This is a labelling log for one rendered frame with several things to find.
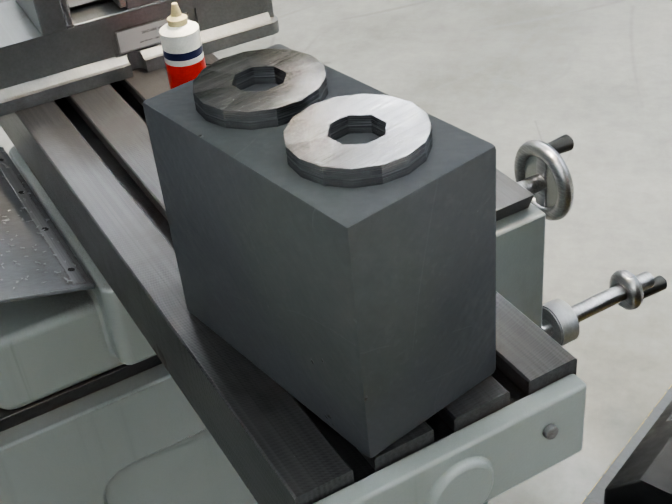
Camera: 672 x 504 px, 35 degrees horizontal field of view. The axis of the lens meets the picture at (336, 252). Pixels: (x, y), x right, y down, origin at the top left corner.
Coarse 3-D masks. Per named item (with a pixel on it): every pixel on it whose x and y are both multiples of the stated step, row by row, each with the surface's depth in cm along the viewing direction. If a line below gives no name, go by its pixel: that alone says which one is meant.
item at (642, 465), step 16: (656, 432) 112; (640, 448) 111; (656, 448) 108; (624, 464) 110; (640, 464) 107; (656, 464) 105; (624, 480) 106; (640, 480) 104; (656, 480) 104; (608, 496) 108; (624, 496) 107; (640, 496) 105; (656, 496) 104
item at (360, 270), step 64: (256, 64) 73; (320, 64) 72; (192, 128) 69; (256, 128) 68; (320, 128) 65; (384, 128) 66; (448, 128) 66; (192, 192) 73; (256, 192) 65; (320, 192) 62; (384, 192) 61; (448, 192) 63; (192, 256) 78; (256, 256) 70; (320, 256) 63; (384, 256) 62; (448, 256) 66; (256, 320) 74; (320, 320) 66; (384, 320) 64; (448, 320) 69; (320, 384) 71; (384, 384) 67; (448, 384) 72; (384, 448) 70
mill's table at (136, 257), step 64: (0, 0) 140; (64, 128) 110; (128, 128) 109; (64, 192) 104; (128, 192) 103; (128, 256) 91; (192, 320) 83; (512, 320) 80; (192, 384) 83; (256, 384) 77; (512, 384) 78; (576, 384) 75; (256, 448) 72; (320, 448) 71; (448, 448) 72; (512, 448) 75; (576, 448) 79
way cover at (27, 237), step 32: (0, 160) 120; (0, 192) 114; (32, 192) 115; (0, 224) 108; (32, 224) 109; (0, 256) 103; (32, 256) 104; (64, 256) 104; (0, 288) 98; (32, 288) 99; (64, 288) 99
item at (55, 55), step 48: (48, 0) 111; (96, 0) 122; (192, 0) 119; (240, 0) 121; (0, 48) 111; (48, 48) 114; (96, 48) 116; (144, 48) 119; (0, 96) 113; (48, 96) 115
